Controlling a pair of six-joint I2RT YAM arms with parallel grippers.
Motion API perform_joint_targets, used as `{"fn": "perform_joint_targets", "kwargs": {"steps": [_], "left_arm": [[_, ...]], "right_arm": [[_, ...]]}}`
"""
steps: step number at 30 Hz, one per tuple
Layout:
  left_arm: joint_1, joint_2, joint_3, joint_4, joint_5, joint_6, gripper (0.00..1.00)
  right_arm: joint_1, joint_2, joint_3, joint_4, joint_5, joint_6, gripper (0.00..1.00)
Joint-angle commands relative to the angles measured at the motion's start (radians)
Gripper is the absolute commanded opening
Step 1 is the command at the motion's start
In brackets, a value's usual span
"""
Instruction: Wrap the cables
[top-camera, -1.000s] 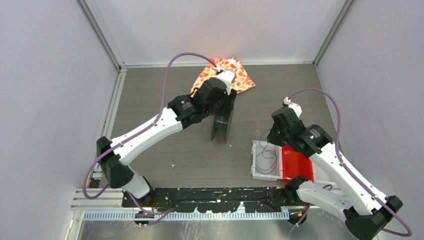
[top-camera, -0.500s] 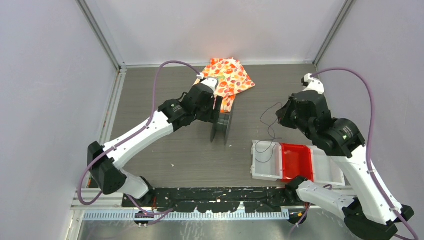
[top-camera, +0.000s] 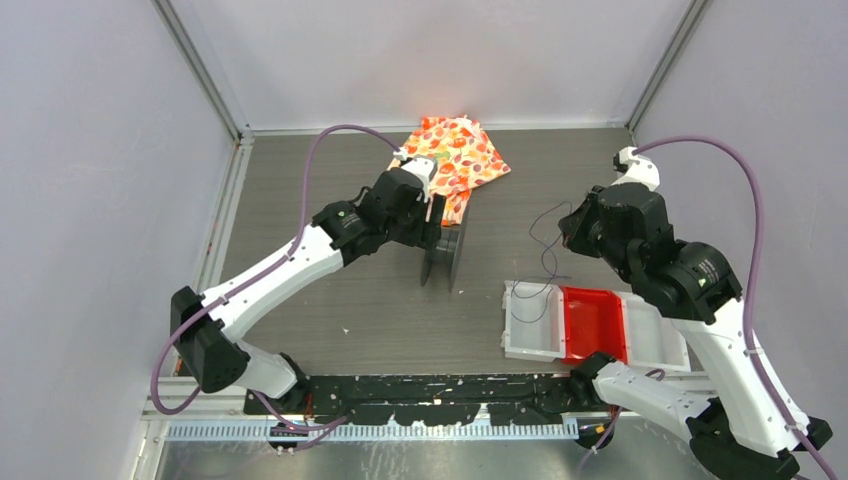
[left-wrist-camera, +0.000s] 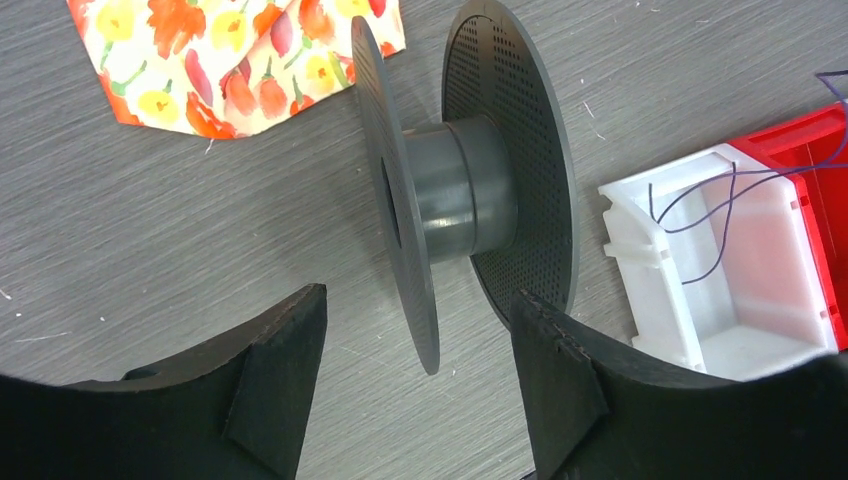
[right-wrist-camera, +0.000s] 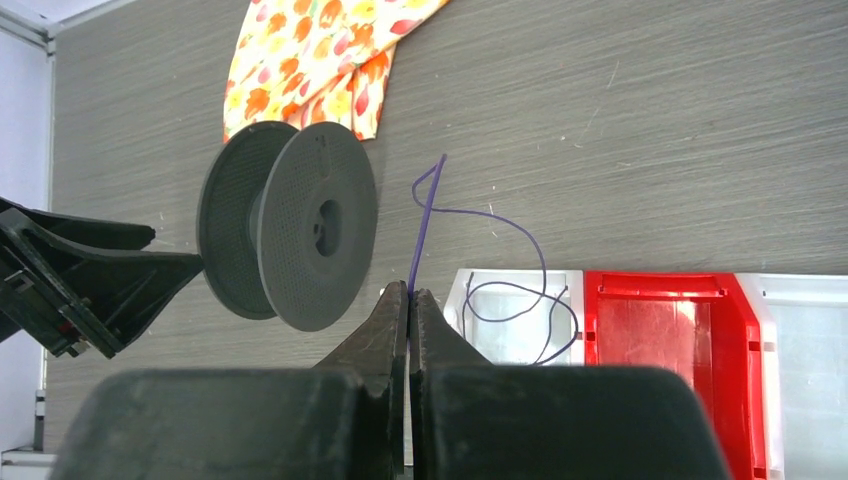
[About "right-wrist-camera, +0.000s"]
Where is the orange floral cloth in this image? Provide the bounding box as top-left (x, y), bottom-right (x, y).
top-left (222, 0), bottom-right (447, 141)

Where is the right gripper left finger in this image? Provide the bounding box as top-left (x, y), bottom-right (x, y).
top-left (51, 281), bottom-right (408, 479)

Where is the black cable spool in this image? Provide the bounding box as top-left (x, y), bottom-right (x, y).
top-left (196, 121), bottom-right (378, 332)

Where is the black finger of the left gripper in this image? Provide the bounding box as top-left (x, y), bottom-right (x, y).
top-left (1, 199), bottom-right (203, 358)

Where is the red plastic bin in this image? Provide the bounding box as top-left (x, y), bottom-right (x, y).
top-left (583, 271), bottom-right (783, 479)

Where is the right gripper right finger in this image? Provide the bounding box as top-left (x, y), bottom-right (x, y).
top-left (410, 289), bottom-right (729, 479)

